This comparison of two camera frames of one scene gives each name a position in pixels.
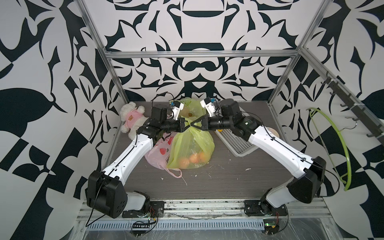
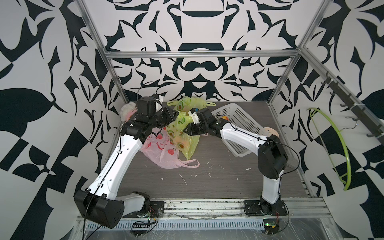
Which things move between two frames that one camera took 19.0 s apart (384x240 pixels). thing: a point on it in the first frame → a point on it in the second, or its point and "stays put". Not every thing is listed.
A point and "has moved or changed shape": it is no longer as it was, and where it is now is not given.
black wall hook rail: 355,107 stays put
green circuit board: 270,226 stays put
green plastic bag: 193,148 has moved or changed shape
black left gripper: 180,127 → 166,113
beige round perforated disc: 273,132 stays put
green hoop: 341,175 stays put
